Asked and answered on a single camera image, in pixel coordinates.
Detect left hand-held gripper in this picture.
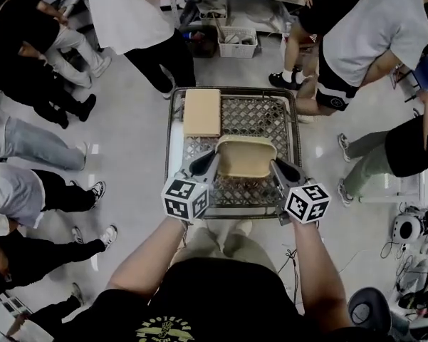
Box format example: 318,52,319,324
161,150,221,224

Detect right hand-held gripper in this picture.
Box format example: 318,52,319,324
269,157,332,227

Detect beige plastic container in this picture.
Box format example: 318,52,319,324
216,135,277,179

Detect person's right forearm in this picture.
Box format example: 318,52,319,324
291,220,353,330

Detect person's left forearm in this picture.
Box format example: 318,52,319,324
105,214,190,303

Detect beige rectangular box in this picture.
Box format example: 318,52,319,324
182,88,223,138

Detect metal lattice table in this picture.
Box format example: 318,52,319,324
165,86,304,221

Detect person's light shoe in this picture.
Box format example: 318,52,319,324
234,219,254,237

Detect person's khaki trousers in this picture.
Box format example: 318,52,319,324
169,225,277,274

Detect white slotted plastic basket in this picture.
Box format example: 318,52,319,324
216,26,259,59
197,0,229,29

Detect person's black t-shirt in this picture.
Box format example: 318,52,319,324
58,256,400,342

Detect white headset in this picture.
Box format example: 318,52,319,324
392,205,428,244

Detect black office chair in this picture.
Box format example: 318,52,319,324
347,286,392,335

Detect black floor cable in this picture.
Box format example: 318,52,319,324
276,248,301,304

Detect pile of cables and devices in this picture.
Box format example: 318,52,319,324
379,239,428,331

